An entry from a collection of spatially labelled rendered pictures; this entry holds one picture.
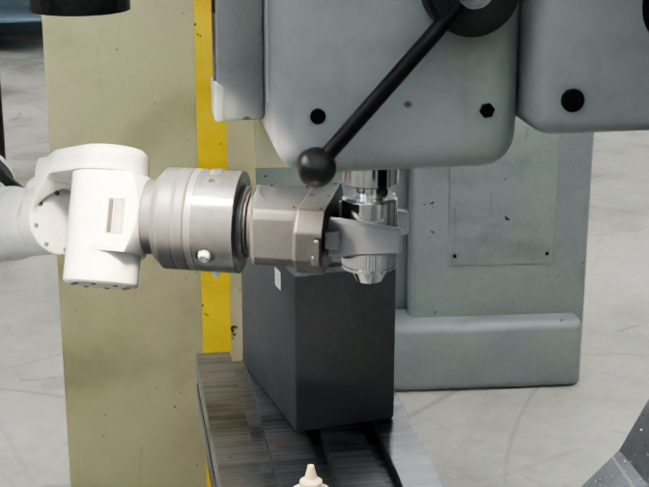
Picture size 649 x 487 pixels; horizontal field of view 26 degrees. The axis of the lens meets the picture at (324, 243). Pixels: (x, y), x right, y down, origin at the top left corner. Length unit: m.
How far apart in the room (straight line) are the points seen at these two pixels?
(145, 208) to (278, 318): 0.44
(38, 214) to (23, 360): 2.99
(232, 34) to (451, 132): 0.19
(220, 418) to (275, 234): 0.51
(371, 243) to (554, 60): 0.22
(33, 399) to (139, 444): 0.91
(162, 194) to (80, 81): 1.71
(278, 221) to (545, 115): 0.24
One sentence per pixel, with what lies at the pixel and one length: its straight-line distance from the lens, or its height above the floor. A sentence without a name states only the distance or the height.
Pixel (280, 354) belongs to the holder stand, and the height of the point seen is 0.98.
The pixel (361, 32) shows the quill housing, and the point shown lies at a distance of 1.05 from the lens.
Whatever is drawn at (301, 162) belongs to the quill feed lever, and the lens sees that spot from 1.03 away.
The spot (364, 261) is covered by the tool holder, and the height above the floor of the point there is 1.22.
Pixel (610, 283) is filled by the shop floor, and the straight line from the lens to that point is 4.93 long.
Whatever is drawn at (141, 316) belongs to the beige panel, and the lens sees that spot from 3.02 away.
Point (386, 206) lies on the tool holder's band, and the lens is 1.16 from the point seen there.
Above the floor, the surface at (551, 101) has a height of 1.37.
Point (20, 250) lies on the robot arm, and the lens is 1.34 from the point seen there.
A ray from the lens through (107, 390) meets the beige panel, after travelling 3.09.
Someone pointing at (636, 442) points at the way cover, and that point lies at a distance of 1.50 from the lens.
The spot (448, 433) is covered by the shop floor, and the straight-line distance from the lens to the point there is 3.73.
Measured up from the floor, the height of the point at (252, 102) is 1.35.
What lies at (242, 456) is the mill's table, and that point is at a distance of 1.55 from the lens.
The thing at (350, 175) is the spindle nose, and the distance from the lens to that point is 1.16.
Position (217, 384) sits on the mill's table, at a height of 0.90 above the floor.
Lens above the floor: 1.58
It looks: 18 degrees down
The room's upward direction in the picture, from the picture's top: straight up
